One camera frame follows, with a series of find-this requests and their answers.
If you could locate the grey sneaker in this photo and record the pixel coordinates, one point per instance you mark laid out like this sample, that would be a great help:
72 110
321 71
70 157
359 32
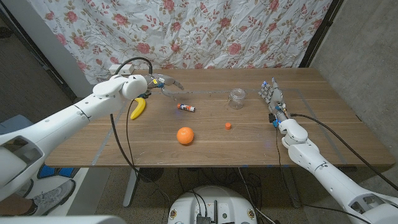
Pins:
53 194

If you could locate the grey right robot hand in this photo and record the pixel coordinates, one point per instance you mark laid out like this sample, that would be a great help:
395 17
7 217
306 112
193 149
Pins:
276 99

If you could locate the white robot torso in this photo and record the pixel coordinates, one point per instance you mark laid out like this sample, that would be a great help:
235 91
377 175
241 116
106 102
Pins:
214 199

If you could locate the orange fruit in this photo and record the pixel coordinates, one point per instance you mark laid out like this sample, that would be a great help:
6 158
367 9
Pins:
185 136

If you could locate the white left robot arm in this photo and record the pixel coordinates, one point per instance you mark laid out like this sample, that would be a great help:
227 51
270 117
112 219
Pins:
68 121

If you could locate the white table leg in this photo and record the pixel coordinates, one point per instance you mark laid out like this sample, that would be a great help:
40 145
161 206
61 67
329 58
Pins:
130 189

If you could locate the yellow toy banana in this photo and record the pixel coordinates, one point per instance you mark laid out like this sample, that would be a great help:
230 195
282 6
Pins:
139 107

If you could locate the black round floor base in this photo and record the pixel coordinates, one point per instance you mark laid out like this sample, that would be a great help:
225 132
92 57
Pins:
150 174

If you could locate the clear glass jar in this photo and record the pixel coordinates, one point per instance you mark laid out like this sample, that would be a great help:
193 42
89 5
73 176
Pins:
237 99

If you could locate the floral backdrop cloth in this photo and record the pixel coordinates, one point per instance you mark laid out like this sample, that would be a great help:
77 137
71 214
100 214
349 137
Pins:
186 31

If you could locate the grey table leg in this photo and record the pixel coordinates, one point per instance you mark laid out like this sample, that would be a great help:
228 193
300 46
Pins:
291 189

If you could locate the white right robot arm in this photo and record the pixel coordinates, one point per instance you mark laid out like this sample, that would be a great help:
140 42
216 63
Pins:
332 180

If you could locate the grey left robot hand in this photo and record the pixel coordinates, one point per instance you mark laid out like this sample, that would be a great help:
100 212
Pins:
161 80

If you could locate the white power strip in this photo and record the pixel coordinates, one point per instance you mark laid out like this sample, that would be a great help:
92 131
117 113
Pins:
128 69

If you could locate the blue plastic bin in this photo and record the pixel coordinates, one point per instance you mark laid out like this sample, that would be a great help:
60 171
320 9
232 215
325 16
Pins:
15 123

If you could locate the person's bare leg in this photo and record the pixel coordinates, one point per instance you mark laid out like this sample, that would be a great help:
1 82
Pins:
12 205

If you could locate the black backdrop stand pole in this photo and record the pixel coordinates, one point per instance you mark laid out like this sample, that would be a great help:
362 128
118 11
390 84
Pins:
320 34

